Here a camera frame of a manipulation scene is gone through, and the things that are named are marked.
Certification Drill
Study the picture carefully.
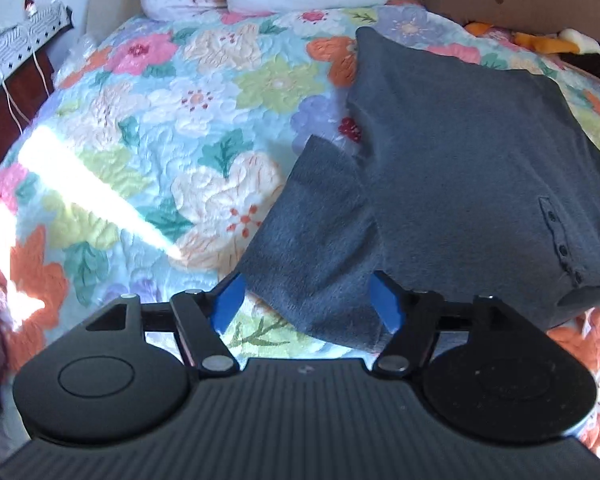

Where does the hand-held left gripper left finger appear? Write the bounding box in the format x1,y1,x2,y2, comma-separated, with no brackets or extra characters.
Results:
86,272,247,379

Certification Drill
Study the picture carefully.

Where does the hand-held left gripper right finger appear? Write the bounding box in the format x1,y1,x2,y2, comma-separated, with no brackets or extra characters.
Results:
369,270,519,380

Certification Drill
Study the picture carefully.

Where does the grey button shirt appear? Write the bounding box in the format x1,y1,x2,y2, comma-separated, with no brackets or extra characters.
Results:
239,26,600,351

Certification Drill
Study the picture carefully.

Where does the floral quilted bedspread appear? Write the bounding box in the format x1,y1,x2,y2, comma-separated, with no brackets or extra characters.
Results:
0,5,600,463

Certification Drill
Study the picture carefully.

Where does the dark wooden cabinet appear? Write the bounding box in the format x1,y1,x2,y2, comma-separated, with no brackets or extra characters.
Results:
0,7,76,196

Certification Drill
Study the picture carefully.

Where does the orange and white plush toy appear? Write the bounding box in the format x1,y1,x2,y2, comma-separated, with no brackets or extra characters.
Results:
462,20,600,79

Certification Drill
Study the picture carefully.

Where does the white lace cloth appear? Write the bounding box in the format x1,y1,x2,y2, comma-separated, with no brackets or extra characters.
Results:
0,2,73,108

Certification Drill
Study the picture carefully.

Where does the white cable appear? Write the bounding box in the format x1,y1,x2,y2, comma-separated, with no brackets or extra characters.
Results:
0,15,53,186

